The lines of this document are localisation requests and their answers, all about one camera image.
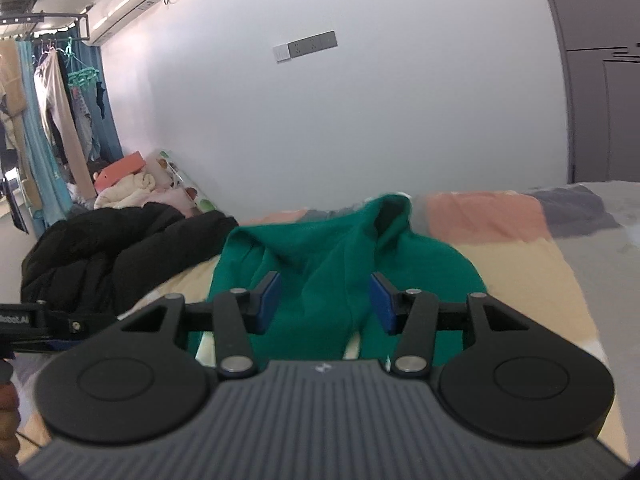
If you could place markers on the ceiling clothes drying rack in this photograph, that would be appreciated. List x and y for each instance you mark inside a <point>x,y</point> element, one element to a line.
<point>20,0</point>

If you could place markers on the person's left hand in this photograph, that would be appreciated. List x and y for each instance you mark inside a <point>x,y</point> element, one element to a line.
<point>7,420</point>

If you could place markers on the printed pillow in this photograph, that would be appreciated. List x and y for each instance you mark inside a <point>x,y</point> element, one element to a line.
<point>187,185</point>

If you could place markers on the grey wall socket panel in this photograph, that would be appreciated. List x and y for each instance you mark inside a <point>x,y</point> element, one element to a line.
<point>312,44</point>

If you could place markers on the white air conditioner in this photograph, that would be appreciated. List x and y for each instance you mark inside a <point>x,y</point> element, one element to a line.
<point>125,0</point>

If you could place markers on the beige hanging garment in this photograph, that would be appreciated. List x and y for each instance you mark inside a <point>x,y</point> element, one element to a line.
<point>62,120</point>

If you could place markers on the black hanging sock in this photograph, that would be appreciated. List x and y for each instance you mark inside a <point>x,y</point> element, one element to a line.
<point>100,102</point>

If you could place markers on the green hoodie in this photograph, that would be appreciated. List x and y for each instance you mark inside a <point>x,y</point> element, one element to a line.
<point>325,260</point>

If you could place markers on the black puffer jacket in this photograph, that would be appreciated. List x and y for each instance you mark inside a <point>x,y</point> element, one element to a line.
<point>110,250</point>

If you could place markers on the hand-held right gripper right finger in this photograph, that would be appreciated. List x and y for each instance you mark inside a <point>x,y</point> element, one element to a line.
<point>382,305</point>

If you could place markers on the cream plush cloth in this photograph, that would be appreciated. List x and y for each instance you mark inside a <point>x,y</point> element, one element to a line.
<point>130,187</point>

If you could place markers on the green clip hanger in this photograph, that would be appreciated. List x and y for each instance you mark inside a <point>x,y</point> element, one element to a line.
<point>82,76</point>

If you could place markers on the pink cushion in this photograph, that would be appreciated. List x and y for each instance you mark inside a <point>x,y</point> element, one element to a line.
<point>122,167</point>

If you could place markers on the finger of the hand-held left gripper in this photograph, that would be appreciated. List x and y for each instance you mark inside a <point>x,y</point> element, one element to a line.
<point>85,325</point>

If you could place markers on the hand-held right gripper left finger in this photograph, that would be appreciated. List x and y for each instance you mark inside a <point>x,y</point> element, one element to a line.
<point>267,302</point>

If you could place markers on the tan hanging garment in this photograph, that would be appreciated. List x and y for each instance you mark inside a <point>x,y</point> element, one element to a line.
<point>10,90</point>

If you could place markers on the patchwork bed blanket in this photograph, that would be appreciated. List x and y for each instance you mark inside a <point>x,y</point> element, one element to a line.
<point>525,270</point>

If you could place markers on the grey wardrobe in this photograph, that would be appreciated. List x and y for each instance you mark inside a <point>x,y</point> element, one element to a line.
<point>600,110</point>

